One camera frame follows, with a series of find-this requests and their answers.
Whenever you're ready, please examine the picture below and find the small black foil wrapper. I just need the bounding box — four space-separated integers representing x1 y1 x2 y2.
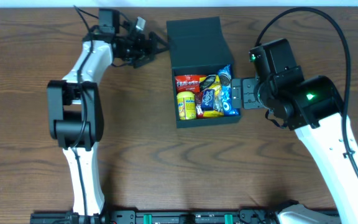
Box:
199 75 216 91

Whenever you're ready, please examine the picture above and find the dark green box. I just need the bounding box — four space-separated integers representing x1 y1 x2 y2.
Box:
167 17 242 128

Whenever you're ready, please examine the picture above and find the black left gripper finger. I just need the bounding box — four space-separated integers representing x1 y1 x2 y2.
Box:
152 46 170 57
149 32 169 49

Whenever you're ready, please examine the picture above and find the blue Oreo cookie pack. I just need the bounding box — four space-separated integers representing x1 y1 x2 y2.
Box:
218 64 239 116

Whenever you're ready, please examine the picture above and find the red Hacks candy bag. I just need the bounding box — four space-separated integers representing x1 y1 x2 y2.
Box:
174 74 208 119

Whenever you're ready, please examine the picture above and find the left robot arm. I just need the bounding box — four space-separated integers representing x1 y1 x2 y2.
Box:
47 8 169 223

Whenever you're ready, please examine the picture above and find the small blue Oreo packet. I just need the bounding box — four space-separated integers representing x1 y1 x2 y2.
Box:
201 89 215 111

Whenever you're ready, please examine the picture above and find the yellow Hacks candy bag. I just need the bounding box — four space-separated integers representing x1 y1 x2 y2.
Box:
196 75 224 118

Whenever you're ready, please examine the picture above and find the yellow Mentos gum bottle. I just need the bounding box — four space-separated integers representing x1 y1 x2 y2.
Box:
177 91 196 120

